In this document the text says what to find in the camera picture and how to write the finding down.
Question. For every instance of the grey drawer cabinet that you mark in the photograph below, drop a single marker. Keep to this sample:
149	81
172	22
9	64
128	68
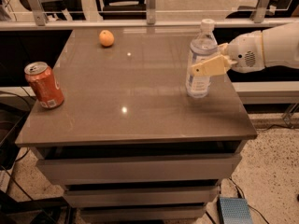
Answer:
129	143

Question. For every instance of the black office chair centre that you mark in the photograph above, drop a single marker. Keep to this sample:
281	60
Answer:
123	10

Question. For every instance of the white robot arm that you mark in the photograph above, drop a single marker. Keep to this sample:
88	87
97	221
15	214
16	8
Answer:
280	46

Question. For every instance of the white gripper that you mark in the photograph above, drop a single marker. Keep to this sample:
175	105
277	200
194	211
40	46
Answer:
246	51

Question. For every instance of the blue perforated box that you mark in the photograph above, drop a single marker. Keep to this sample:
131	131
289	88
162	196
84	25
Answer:
234	211

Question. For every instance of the orange fruit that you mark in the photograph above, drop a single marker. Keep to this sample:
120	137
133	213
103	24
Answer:
106	38

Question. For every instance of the clear blue-label plastic bottle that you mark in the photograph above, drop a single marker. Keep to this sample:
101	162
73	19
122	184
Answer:
202	47

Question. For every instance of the metal glass railing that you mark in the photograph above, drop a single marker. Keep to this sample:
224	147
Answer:
157	12

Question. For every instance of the red soda can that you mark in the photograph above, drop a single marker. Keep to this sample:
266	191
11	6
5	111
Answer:
44	84

